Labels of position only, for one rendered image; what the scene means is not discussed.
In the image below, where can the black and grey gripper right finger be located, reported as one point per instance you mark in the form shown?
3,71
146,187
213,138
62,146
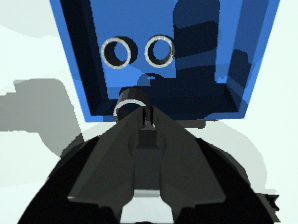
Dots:
192,174

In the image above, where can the grey metal bushing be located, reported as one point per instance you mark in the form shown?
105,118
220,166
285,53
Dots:
107,57
164,62
132,95

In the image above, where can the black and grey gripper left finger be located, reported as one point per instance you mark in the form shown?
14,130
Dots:
101,173

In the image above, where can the blue crate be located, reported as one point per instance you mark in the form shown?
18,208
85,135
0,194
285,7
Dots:
219,48

